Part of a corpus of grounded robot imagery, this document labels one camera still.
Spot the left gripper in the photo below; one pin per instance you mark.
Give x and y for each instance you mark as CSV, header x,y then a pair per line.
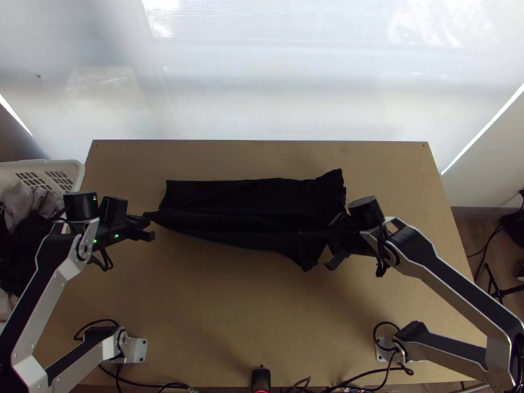
x,y
135,234

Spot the heap of clothes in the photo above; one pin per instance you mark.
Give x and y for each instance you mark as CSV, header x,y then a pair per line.
x,y
22,241

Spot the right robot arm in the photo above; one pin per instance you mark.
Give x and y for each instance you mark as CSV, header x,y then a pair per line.
x,y
442,272

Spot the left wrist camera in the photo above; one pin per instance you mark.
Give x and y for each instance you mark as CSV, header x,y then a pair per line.
x,y
114,211

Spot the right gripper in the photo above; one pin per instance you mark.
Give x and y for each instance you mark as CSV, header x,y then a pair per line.
x,y
348,243

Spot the black t-shirt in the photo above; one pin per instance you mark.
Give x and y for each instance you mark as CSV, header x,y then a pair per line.
x,y
245,209

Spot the white laundry basket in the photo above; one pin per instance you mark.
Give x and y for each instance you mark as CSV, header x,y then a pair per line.
x,y
61,170

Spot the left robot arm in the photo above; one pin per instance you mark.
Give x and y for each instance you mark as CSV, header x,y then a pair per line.
x,y
45,294

